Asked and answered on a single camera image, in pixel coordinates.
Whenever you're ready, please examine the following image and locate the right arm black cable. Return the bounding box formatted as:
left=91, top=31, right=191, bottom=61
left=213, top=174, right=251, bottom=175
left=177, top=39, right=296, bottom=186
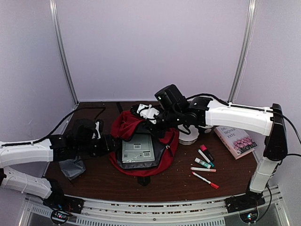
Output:
left=268, top=110, right=301, bottom=212

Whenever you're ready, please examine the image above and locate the right aluminium corner post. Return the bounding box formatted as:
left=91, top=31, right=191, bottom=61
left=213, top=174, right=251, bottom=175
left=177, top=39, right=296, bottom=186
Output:
left=228, top=0, right=258, bottom=103

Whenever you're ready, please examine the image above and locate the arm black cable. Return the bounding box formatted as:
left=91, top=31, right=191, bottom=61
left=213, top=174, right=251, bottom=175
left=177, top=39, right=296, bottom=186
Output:
left=30, top=106, right=106, bottom=144
left=268, top=110, right=301, bottom=212

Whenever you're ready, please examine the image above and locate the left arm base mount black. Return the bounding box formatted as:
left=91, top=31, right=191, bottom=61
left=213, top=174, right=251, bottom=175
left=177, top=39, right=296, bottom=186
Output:
left=43, top=179, right=84, bottom=214

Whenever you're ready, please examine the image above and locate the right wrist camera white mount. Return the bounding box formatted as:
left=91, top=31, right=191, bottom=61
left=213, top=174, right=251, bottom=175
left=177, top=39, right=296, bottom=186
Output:
left=130, top=104, right=160, bottom=124

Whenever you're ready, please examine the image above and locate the paperback book with pink flowers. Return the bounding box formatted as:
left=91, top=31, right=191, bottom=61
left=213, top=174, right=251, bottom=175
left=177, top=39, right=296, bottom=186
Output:
left=214, top=126, right=257, bottom=160

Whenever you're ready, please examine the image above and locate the left aluminium corner post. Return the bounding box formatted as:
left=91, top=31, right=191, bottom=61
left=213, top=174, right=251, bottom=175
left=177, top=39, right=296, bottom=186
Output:
left=49, top=0, right=79, bottom=105

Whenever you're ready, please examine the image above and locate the white pen red cap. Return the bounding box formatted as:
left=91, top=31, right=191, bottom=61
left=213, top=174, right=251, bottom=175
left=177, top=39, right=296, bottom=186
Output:
left=192, top=171, right=219, bottom=189

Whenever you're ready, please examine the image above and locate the aluminium front rail frame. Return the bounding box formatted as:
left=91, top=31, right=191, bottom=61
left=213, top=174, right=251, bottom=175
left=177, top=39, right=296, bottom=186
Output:
left=20, top=186, right=290, bottom=226

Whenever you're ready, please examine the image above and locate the aluminium corner post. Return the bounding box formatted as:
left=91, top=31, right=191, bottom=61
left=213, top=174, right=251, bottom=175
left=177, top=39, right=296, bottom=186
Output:
left=228, top=0, right=258, bottom=103
left=49, top=0, right=79, bottom=105

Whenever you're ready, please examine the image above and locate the white scalloped bowl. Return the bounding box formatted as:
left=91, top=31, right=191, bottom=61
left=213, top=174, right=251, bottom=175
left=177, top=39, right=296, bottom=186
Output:
left=178, top=125, right=199, bottom=145

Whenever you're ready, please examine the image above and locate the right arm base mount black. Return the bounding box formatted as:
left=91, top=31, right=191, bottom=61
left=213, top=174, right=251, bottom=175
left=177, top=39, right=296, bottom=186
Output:
left=225, top=192, right=265, bottom=213

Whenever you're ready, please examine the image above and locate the pink highlighter marker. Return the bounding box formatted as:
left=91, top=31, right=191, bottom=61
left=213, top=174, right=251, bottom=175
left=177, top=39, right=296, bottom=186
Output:
left=200, top=145, right=214, bottom=162

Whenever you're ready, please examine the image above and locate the grey notebook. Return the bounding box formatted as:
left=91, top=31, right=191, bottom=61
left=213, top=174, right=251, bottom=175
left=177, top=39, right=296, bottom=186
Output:
left=122, top=133, right=155, bottom=163

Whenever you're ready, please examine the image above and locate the dark blue dotted bowl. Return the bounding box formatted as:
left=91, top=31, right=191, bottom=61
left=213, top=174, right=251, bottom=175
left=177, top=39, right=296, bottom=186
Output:
left=197, top=125, right=214, bottom=134

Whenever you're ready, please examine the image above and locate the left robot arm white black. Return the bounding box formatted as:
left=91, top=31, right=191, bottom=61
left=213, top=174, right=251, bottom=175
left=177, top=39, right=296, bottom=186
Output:
left=0, top=135, right=119, bottom=209

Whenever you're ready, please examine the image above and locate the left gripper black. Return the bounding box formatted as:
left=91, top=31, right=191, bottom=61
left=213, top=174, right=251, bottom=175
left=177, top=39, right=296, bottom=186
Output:
left=75, top=134, right=122, bottom=157

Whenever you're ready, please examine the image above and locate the red backpack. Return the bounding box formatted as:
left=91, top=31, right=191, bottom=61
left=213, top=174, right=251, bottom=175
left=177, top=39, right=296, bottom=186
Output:
left=109, top=111, right=179, bottom=186

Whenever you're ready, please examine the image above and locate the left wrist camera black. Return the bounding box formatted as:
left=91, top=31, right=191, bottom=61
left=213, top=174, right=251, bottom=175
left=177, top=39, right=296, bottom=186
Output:
left=69, top=119, right=104, bottom=145

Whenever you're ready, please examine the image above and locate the white pen pink cap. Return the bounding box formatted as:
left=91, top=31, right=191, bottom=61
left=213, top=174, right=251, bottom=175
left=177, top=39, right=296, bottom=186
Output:
left=190, top=167, right=216, bottom=172

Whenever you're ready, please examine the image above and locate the white black marker teal cap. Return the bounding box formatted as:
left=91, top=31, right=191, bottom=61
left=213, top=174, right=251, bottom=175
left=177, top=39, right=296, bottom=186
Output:
left=198, top=149, right=214, bottom=167

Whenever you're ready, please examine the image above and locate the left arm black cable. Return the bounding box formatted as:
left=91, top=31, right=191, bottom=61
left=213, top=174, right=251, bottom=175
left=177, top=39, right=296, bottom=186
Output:
left=30, top=106, right=106, bottom=144

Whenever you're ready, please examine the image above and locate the grey pencil pouch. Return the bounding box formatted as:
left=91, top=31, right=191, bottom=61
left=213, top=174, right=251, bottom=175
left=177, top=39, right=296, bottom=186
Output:
left=59, top=156, right=86, bottom=180

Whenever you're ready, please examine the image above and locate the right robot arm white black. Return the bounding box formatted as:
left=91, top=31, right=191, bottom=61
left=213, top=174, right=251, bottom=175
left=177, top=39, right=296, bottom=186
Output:
left=136, top=91, right=288, bottom=208

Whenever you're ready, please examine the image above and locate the white green glue stick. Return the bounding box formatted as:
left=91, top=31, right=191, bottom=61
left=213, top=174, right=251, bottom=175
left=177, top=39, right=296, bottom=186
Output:
left=194, top=158, right=211, bottom=169

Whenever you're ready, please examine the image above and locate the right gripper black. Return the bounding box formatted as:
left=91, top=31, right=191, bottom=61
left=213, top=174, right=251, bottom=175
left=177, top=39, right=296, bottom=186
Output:
left=142, top=106, right=182, bottom=139

